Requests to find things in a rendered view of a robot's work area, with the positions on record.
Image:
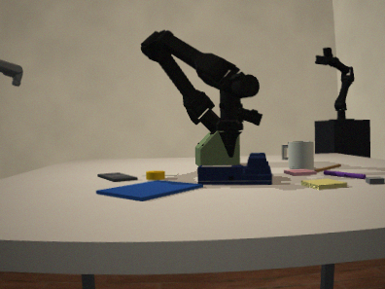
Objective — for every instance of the yellow square pad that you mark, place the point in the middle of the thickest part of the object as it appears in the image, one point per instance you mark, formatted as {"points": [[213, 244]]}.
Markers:
{"points": [[321, 184]]}

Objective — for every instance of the blue flat panel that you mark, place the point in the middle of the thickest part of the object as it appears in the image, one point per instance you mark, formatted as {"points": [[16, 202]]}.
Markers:
{"points": [[149, 190]]}

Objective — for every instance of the yellow short cylinder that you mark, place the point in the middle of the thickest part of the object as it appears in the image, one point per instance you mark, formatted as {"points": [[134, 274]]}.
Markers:
{"points": [[155, 175]]}

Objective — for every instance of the blue phone faceplate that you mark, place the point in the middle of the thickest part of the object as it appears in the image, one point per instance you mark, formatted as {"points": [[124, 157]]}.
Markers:
{"points": [[232, 175]]}

